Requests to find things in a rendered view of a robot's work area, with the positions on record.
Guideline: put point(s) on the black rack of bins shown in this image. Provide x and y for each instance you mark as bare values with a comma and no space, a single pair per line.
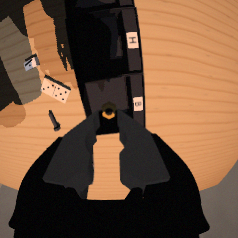
97,39

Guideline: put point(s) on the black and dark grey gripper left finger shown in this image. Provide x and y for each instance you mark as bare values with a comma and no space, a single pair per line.
65,163

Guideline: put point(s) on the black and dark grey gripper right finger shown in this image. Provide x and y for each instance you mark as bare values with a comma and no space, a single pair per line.
148,162

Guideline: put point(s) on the white domino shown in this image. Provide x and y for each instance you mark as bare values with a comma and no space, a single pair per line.
55,89

